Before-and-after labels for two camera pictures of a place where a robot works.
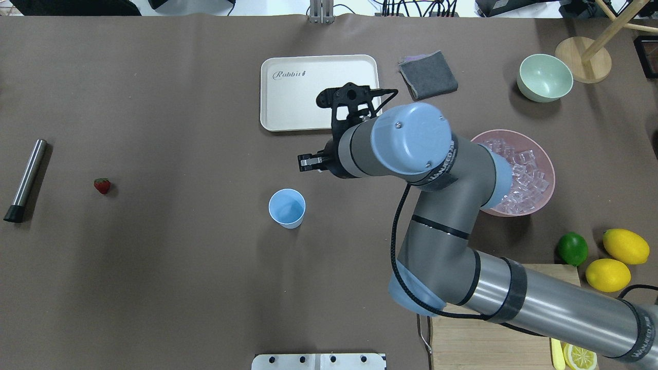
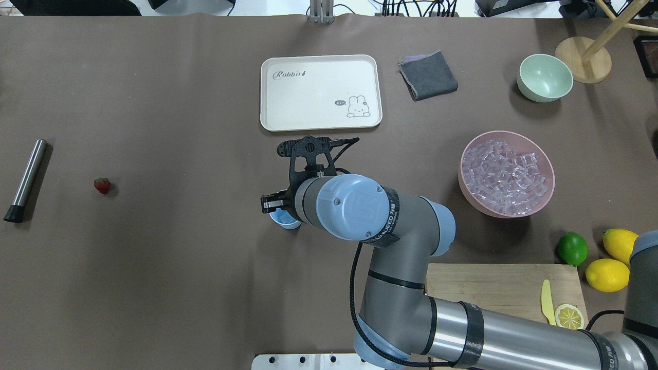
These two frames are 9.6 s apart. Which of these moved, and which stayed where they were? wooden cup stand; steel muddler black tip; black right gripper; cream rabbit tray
Moved: black right gripper
Stayed: cream rabbit tray; wooden cup stand; steel muddler black tip
